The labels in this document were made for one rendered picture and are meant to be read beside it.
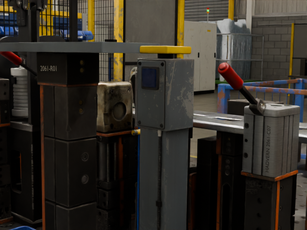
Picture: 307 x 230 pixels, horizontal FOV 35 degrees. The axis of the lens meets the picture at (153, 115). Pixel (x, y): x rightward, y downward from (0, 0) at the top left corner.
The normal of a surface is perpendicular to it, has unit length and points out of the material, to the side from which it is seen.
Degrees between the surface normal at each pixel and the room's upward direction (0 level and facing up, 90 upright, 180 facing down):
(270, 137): 90
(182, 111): 90
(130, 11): 91
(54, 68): 90
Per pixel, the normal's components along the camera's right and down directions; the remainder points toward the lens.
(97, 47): -0.69, 0.08
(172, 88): 0.73, 0.10
